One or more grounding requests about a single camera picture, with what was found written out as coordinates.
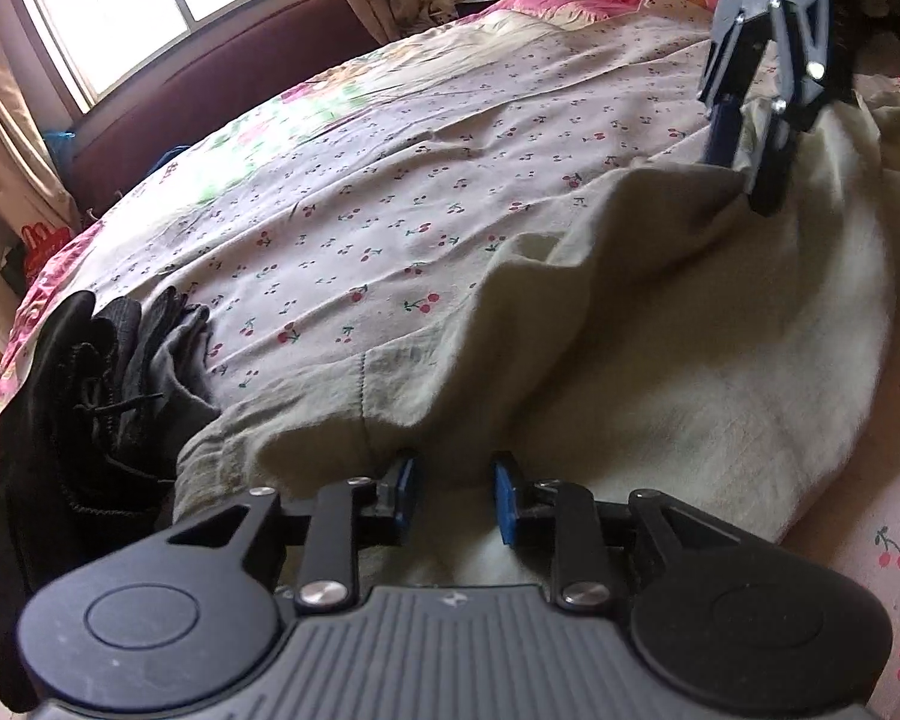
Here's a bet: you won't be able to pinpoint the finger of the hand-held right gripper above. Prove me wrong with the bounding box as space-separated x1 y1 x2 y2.
696 4 777 170
746 0 833 217

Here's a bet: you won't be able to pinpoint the maroon padded headboard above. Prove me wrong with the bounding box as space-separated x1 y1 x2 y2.
66 0 392 220

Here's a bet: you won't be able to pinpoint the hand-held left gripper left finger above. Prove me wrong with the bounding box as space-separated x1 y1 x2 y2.
166 451 421 612

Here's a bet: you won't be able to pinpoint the grey garment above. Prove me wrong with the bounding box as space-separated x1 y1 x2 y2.
116 283 222 481

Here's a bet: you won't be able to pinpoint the blue plastic bag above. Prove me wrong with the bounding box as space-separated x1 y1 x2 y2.
43 130 80 170

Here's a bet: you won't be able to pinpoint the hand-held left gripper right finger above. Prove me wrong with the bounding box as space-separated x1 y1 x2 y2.
491 450 728 612

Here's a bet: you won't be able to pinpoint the black garment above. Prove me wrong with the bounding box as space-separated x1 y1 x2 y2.
0 289 196 713

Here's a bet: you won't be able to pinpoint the red bag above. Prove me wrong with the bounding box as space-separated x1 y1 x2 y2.
21 220 77 295

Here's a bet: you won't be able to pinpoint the cherry print bed sheet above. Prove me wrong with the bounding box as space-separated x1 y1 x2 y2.
0 0 900 720

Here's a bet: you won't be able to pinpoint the beige pants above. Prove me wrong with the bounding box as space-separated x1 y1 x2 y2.
172 97 900 593

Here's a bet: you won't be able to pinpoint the window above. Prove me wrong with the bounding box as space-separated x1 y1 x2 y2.
7 0 331 115

